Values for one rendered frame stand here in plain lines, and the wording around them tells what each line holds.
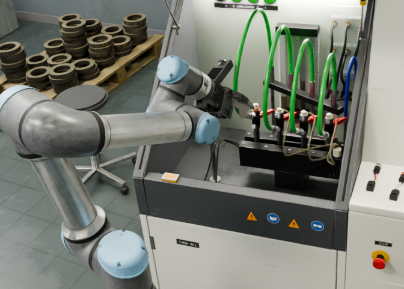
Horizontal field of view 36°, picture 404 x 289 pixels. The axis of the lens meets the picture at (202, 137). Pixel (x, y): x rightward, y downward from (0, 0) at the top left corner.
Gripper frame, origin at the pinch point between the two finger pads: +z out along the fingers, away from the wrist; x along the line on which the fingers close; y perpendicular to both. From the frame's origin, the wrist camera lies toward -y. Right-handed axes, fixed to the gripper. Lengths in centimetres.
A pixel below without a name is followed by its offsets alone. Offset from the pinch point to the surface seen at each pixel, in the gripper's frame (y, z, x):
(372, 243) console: 31, 31, 34
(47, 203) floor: 32, 84, -178
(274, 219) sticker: 30.1, 20.3, 6.6
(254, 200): 25.9, 14.0, 1.9
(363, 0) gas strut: -33.2, 3.6, 31.5
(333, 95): -12.5, 26.0, 16.2
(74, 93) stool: -29, 69, -162
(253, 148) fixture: 7.5, 22.4, -7.6
